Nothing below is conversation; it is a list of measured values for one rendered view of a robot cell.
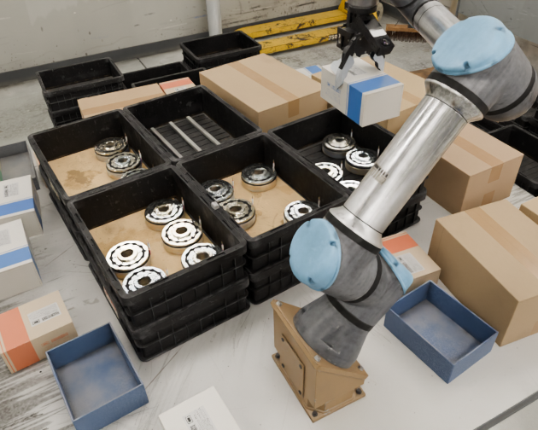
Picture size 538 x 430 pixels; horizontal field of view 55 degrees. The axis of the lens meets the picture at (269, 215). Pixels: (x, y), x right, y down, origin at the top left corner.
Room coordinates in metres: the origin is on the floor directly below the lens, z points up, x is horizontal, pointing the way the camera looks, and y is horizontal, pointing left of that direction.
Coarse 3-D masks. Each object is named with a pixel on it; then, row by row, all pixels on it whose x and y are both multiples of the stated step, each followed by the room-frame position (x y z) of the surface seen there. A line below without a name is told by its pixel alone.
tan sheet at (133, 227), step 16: (112, 224) 1.06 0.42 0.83; (128, 224) 1.06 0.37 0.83; (144, 224) 1.06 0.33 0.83; (96, 240) 1.00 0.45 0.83; (112, 240) 1.00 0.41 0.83; (128, 240) 1.00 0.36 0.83; (144, 240) 1.00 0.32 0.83; (160, 240) 1.00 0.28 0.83; (208, 240) 0.99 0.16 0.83; (160, 256) 0.94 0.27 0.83; (176, 256) 0.93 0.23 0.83
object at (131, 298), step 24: (168, 168) 1.18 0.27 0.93; (96, 192) 1.08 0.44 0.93; (192, 192) 1.07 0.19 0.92; (72, 216) 1.00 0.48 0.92; (216, 216) 0.96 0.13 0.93; (240, 240) 0.88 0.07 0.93; (192, 264) 0.80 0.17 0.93; (216, 264) 0.82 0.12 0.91; (120, 288) 0.74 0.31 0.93; (144, 288) 0.73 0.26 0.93; (168, 288) 0.75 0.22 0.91
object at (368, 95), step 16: (368, 64) 1.35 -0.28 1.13; (352, 80) 1.25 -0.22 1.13; (368, 80) 1.25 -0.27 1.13; (384, 80) 1.24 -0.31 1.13; (336, 96) 1.27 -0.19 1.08; (352, 96) 1.21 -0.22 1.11; (368, 96) 1.17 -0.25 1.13; (384, 96) 1.19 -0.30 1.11; (400, 96) 1.22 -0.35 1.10; (352, 112) 1.21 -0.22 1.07; (368, 112) 1.17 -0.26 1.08; (384, 112) 1.20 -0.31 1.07
